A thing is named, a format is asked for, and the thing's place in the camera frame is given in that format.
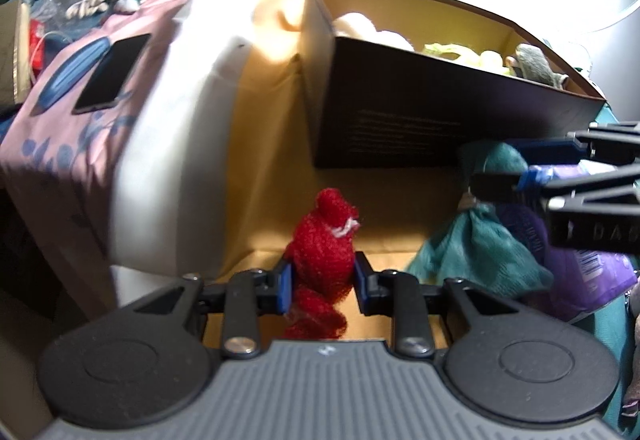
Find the black smartphone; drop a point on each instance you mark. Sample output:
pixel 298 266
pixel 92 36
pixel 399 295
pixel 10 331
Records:
pixel 111 72

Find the red knitted cloth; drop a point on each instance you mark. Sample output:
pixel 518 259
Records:
pixel 322 245

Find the gold paper gift bag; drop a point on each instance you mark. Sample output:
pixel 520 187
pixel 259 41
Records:
pixel 12 54

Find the yellow white teal striped sheet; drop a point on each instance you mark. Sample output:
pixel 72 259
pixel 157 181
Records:
pixel 200 129

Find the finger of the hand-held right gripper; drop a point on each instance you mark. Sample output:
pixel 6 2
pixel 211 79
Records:
pixel 500 185
pixel 545 148

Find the white towel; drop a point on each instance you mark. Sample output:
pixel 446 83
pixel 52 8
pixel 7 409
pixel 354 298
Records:
pixel 370 32

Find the white glove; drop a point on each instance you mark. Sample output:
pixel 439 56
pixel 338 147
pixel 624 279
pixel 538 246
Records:
pixel 87 4

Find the teal mesh bath pouf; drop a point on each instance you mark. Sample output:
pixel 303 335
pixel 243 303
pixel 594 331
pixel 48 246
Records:
pixel 475 245

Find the purple plastic packet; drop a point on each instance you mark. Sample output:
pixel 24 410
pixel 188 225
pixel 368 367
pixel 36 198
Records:
pixel 580 280

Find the red packet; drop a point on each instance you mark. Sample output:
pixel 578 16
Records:
pixel 36 42

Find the grey fuzzy sock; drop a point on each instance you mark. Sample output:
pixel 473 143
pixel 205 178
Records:
pixel 535 62

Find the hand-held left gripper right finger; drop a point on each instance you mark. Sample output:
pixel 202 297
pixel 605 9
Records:
pixel 362 285

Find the dark cardboard box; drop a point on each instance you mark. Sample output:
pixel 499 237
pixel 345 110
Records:
pixel 400 119

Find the pink floral bedding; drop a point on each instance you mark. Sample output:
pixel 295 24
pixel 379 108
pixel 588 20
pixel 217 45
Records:
pixel 75 154

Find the light green cloth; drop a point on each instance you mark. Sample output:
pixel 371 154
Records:
pixel 460 54

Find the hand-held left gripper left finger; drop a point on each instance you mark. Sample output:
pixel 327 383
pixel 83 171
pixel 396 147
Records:
pixel 285 287

